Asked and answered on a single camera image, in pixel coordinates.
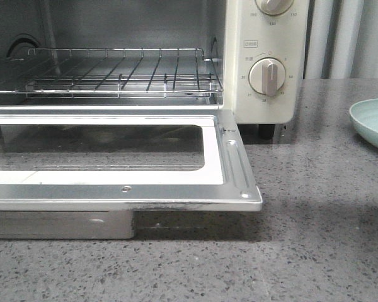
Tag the metal wire oven rack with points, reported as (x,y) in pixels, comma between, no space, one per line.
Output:
(111,73)

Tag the cream white toaster oven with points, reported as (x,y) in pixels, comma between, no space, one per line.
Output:
(236,33)

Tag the light green plate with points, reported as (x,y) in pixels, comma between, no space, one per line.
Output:
(364,118)

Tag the black right oven foot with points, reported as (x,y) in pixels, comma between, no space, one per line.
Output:
(266,131)

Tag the glass oven door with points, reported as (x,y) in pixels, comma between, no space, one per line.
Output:
(81,172)

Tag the beige temperature knob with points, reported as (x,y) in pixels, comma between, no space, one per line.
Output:
(274,7)

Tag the grey window curtain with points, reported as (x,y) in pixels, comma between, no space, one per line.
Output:
(342,40)

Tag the beige timer knob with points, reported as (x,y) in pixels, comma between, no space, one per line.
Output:
(267,76)

